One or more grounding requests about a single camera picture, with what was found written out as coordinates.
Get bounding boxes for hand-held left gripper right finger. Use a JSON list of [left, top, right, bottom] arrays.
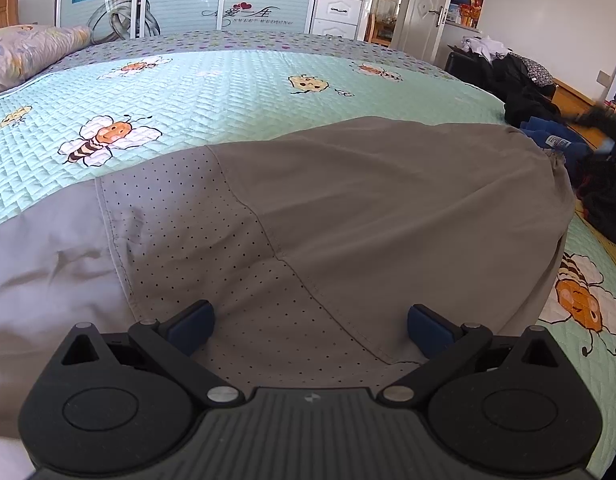
[[377, 304, 563, 407]]

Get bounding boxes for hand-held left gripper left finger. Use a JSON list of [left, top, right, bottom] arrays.
[[62, 300, 246, 407]]

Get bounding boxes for grey pants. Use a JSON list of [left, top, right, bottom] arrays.
[[0, 116, 576, 441]]

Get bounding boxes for pile of dark clothes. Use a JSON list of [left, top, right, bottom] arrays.
[[445, 35, 558, 91]]

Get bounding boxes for yellow wooden cabinet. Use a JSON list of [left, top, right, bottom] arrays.
[[550, 77, 608, 151]]

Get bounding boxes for blue garment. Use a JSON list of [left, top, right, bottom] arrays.
[[518, 116, 593, 181]]

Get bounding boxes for dark navy garment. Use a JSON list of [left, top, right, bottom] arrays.
[[575, 155, 616, 251]]

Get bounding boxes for black garment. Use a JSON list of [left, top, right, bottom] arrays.
[[502, 80, 563, 128]]

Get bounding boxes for white cloth on pile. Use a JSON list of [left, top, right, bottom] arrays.
[[460, 35, 511, 63]]

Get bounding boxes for orange gift boxes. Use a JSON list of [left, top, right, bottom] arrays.
[[458, 2, 483, 28]]

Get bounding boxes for white door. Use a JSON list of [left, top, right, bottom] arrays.
[[392, 0, 461, 63]]

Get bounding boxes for quilted bee-print bedspread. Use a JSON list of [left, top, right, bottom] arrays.
[[0, 30, 616, 480]]

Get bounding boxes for wooden chair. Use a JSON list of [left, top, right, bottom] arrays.
[[365, 10, 396, 46]]

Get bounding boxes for white drawer cabinet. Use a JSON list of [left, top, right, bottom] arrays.
[[310, 0, 363, 41]]

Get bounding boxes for white wardrobe with sliding doors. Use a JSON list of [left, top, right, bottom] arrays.
[[55, 0, 369, 43]]

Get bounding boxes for floral pillow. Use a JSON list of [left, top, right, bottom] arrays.
[[0, 24, 93, 100]]

